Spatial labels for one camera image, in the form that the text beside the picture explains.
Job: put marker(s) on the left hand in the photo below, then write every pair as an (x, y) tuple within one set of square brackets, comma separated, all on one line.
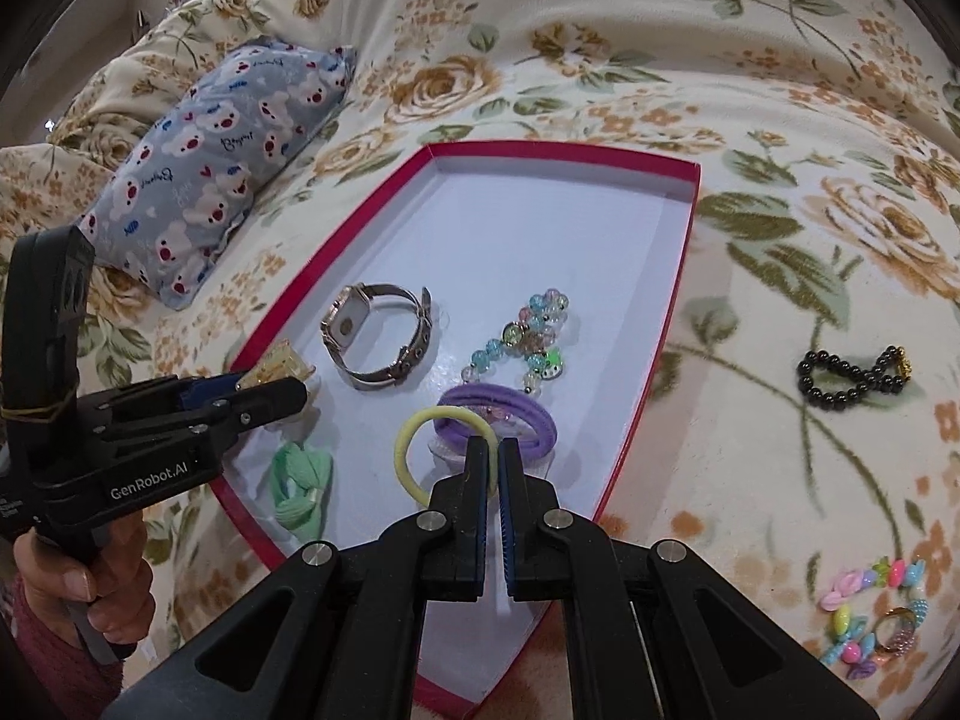
[(115, 591)]

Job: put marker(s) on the rose gold wristwatch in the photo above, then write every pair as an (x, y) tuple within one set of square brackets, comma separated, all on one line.
[(377, 333)]

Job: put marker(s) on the gold claw hair clip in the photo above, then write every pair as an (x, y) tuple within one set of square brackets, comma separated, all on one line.
[(278, 362)]

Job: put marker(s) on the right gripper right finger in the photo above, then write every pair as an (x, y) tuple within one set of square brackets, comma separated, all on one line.
[(533, 569)]

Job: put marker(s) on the floral fleece blanket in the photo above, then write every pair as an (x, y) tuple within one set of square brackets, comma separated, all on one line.
[(803, 417)]

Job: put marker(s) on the blue bear print pillow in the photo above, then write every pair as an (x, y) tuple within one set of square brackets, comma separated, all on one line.
[(168, 213)]

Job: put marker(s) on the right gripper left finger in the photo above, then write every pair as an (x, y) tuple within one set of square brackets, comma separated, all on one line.
[(456, 561)]

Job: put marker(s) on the red jewelry tray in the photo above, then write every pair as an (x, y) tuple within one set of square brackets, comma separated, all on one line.
[(484, 226)]

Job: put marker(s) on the red sleeve left forearm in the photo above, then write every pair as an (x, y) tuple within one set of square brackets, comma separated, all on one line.
[(43, 676)]

